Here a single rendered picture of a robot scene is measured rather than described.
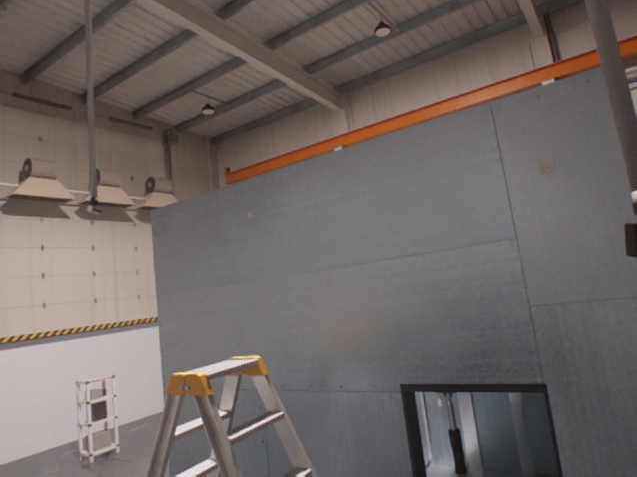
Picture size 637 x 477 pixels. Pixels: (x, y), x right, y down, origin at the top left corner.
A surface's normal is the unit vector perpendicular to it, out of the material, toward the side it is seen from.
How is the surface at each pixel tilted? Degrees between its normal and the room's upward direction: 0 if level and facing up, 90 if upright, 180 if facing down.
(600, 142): 90
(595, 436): 90
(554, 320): 90
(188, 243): 90
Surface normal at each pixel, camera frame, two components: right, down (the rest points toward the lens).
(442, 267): -0.55, -0.07
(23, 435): 0.83, -0.19
